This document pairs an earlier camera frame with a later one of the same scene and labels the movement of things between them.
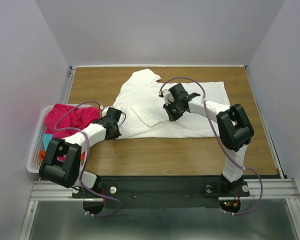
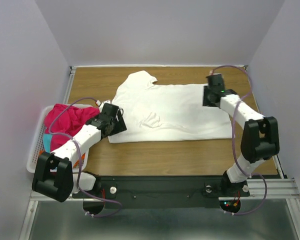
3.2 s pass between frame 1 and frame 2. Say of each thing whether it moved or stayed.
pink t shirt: stayed
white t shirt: stayed
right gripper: moved
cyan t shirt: stayed
